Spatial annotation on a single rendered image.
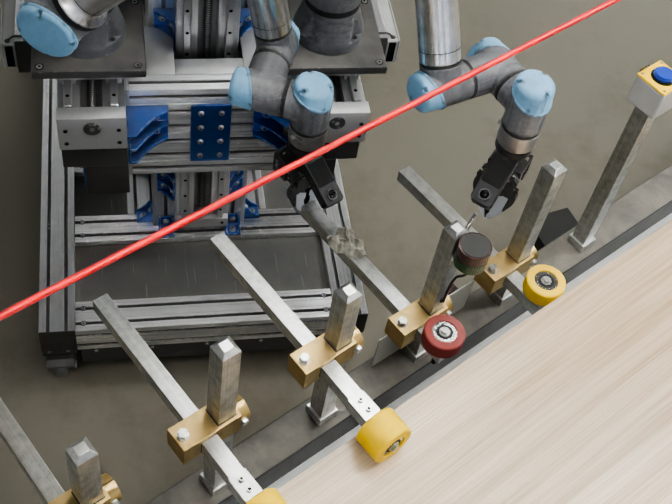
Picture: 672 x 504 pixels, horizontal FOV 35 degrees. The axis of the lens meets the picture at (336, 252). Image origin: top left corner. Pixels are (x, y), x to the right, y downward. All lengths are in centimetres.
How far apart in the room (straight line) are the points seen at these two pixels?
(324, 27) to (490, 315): 70
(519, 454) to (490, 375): 16
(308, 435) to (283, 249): 95
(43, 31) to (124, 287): 102
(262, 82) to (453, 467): 78
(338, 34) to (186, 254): 93
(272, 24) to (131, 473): 129
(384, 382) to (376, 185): 133
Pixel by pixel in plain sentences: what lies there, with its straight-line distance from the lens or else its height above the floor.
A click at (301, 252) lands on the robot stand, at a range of 293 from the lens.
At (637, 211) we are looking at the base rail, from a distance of 260.
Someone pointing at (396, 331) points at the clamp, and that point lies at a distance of 203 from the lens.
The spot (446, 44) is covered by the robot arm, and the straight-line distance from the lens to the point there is 189.
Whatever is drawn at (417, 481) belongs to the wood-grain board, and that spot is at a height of 90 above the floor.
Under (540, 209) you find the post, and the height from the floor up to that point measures 102.
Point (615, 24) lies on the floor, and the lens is 424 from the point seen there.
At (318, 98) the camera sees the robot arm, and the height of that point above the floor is 117.
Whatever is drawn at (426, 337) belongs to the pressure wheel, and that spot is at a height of 90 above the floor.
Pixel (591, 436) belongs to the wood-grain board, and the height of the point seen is 90.
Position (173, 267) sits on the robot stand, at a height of 21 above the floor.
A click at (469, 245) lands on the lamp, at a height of 111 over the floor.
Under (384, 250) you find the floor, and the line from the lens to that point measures 323.
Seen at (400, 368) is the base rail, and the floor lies 70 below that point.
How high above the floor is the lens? 254
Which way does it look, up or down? 52 degrees down
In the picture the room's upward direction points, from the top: 11 degrees clockwise
